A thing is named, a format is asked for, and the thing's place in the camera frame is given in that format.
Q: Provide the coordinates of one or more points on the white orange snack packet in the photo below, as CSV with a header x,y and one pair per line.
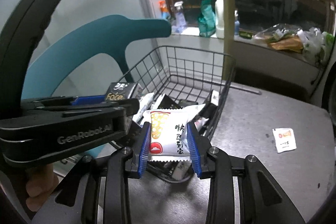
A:
x,y
168,137

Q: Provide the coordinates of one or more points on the blue small bottle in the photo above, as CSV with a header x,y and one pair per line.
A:
x,y
237,23

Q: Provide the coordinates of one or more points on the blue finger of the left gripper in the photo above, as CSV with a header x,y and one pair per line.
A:
x,y
88,100
124,108

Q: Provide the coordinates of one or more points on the white powder sachet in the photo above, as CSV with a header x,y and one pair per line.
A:
x,y
144,103

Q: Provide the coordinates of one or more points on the black wire basket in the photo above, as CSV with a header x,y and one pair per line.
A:
x,y
186,81

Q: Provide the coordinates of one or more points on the bag of groceries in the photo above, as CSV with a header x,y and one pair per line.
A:
x,y
281,37

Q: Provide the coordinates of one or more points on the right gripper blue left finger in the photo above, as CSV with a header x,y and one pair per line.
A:
x,y
125,163

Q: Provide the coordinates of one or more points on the white detergent bottle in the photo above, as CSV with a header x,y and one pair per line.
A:
x,y
219,18

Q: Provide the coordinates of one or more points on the black Face pack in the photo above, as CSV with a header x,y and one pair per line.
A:
x,y
123,91

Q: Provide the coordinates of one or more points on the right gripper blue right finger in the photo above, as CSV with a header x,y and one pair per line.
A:
x,y
213,163

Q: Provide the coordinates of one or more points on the small white orange sachet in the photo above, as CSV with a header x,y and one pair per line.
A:
x,y
284,139

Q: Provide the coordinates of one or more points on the person left hand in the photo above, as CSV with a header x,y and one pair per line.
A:
x,y
41,184

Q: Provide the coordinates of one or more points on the spray bottle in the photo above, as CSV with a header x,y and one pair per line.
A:
x,y
180,23

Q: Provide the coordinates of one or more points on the teal chair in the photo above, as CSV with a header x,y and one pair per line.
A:
x,y
109,35

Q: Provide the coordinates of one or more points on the teal plastic bag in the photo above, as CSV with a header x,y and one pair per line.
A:
x,y
206,19

